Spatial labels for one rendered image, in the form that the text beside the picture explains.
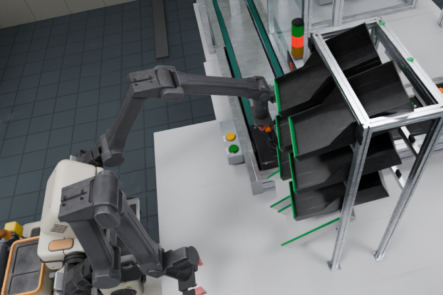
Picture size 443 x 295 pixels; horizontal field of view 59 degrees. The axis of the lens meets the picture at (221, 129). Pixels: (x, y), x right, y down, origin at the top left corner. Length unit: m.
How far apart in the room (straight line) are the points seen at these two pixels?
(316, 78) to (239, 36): 1.28
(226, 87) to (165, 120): 1.95
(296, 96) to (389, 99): 0.24
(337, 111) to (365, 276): 0.73
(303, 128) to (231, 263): 0.72
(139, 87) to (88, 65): 2.88
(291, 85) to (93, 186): 0.59
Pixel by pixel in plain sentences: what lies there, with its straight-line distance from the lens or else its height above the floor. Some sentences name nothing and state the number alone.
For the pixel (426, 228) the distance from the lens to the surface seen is 1.69.
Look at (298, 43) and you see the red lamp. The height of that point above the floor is 1.33.
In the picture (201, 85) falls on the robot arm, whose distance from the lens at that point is 1.24.
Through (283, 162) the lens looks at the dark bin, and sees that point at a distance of 1.35.
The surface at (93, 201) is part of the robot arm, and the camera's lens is 0.88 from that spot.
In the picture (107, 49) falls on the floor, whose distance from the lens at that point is 4.13.
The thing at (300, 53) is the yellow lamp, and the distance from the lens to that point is 1.60.
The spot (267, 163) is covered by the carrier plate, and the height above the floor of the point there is 0.97.
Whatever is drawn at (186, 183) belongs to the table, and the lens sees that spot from 1.75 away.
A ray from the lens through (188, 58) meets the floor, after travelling 3.70.
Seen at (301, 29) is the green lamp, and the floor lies 1.39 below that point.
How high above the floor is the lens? 2.31
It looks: 50 degrees down
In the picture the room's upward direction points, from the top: 12 degrees counter-clockwise
